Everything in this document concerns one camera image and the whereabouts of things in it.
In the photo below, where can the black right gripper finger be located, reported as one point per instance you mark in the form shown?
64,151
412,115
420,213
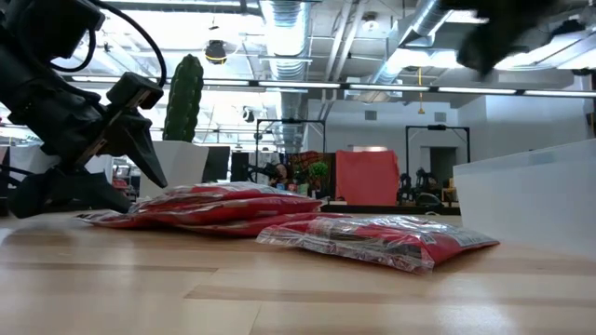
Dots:
486,51

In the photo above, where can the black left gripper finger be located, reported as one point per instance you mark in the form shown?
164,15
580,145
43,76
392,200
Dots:
70,188
139,144

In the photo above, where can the red popcorn bag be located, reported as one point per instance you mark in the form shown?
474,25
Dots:
223,191
223,211
261,225

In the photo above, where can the red popcorn bag label side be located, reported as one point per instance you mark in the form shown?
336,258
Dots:
372,242

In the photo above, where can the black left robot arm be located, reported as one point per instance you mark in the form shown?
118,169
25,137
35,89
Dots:
28,18

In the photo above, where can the white pillar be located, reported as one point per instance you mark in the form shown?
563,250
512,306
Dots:
100,167

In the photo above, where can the white hexagonal plant pot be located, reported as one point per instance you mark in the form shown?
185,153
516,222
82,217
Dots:
181,163

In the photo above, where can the green cactus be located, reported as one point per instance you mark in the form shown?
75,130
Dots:
184,97

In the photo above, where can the black monitor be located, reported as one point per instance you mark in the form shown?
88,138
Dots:
216,163

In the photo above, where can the black panel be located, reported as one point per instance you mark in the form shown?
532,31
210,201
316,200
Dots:
239,167

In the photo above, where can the black ceiling spotlight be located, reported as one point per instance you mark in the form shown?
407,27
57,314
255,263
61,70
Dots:
249,115

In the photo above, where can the white round ceiling sensor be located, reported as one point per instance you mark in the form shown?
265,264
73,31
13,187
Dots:
370,23

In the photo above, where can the person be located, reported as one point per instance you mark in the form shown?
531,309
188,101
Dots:
281,173

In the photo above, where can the translucent plastic bin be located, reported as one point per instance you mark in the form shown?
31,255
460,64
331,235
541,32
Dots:
535,200

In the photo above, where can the long ceiling light strip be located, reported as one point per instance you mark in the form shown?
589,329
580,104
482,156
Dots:
298,84

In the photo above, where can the orange red cloth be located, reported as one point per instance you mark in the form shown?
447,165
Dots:
368,179

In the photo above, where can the small green bushy plant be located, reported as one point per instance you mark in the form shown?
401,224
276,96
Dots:
318,170

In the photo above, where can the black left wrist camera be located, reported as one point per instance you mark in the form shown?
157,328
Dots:
135,90

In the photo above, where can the silver smooth ventilation duct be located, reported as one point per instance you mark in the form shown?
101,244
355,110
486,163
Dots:
421,23

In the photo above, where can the grey wall vent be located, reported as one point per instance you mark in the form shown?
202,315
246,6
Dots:
440,116
370,115

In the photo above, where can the black frame stand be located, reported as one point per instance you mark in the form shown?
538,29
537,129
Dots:
291,121
437,127

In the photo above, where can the black ceiling dome camera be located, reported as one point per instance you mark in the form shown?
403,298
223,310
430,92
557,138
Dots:
215,50

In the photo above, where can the silver ribbed ventilation duct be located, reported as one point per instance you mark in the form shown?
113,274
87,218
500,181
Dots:
285,42

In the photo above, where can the black aluminium table frame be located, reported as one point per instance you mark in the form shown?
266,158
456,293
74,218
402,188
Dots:
396,209

